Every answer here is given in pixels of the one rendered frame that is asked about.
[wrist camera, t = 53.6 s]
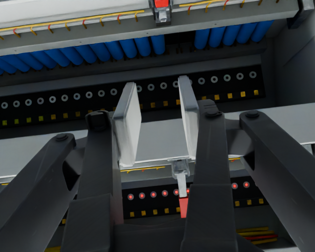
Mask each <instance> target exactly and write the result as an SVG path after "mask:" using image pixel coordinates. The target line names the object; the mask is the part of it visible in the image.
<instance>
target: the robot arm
mask: <svg viewBox="0 0 315 252"><path fill-rule="evenodd" d="M178 86H179V96H180V105H181V114H182V120H183V125H184V131H185V137H186V142H187V148H188V154H189V158H191V159H192V160H195V166H194V175H193V184H190V187H189V194H188V203H187V211H186V217H184V218H178V219H174V220H170V221H167V222H163V223H160V224H156V225H140V224H129V223H124V215H123V200H122V184H121V169H120V164H121V166H123V167H131V166H133V164H135V159H136V152H137V146H138V139H139V133H140V127H141V120H142V117H141V111H140V104H139V98H138V92H137V86H136V83H134V82H127V83H126V85H125V87H124V89H123V92H122V94H121V97H120V99H119V102H118V104H117V107H116V109H115V111H110V112H108V111H106V110H97V111H93V112H90V113H88V114H87V115H86V116H85V121H86V125H87V129H88V133H87V136H86V137H83V138H79V139H75V136H74V134H72V133H60V134H57V135H56V136H54V137H52V138H51V139H50V140H49V141H48V142H47V143H46V144H45V145H44V146H43V147H42V149H41V150H40V151H39V152H38V153H37V154H36V155H35V156H34V157H33V158H32V159H31V160H30V161H29V162H28V163H27V165H26V166H25V167H24V168H23V169H22V170H21V171H20V172H19V173H18V174H17V175H16V176H15V177H14V178H13V180H12V181H11V182H10V183H9V184H8V185H7V186H6V187H5V188H4V189H3V190H2V191H1V192H0V252H44V251H45V249H46V247H47V246H48V244H49V242H50V240H51V238H52V237H53V235H54V233H55V231H56V229H57V228H58V226H59V224H60V222H61V220H62V219H63V217H64V215H65V213H66V211H67V210H68V212H67V217H66V222H65V227H64V232H63V237H62V242H61V247H60V252H265V251H263V250H262V249H260V248H259V247H257V246H256V245H254V244H253V243H251V242H250V241H248V240H247V239H245V238H244V237H242V236H241V235H239V234H238V233H236V225H235V214H234V203H233V192H232V184H231V178H230V167H229V156H240V160H241V162H242V164H243V165H244V167H245V168H246V170H247V171H248V173H249V174H250V176H251V177H252V179H253V180H254V182H255V183H256V185H257V186H258V188H259V189H260V191H261V192H262V194H263V195H264V197H265V198H266V200H267V202H268V203H269V205H270V206H271V208H272V209H273V211H274V212H275V214H276V215H277V217H278V218H279V220H280V221H281V223H282V224H283V226H284V227H285V229H286V230H287V232H288V233H289V235H290V236H291V238H292V239H293V241H294V242H295V244H296V245H297V247H298V248H299V250H300V251H301V252H315V157H314V156H313V155H312V154H311V153H310V152H309V151H308V150H306V149H305V148H304V147H303V146H302V145H301V144H300V143H298V142H297V141H296V140H295V139H294V138H293V137H291V136H290V135H289V134H288V133H287V132H286V131H285V130H283V129H282V128H281V127H280V126H279V125H278V124H277V123H275V122H274V121H273V120H272V119H271V118H270V117H269V116H267V115H266V114H265V113H263V112H261V111H258V110H250V111H245V112H242V113H241V114H240V115H239V119H227V118H225V114H224V113H223V112H221V111H219V110H218V108H217V106H216V104H215V102H214V101H213V100H211V99H205V100H196V97H195V94H194V91H193V89H192V86H191V83H190V80H189V77H188V76H187V75H182V76H179V77H178ZM119 159H120V163H119ZM77 191H78V192H77ZM76 193H77V198H76V200H73V199H74V197H75V195H76Z"/></svg>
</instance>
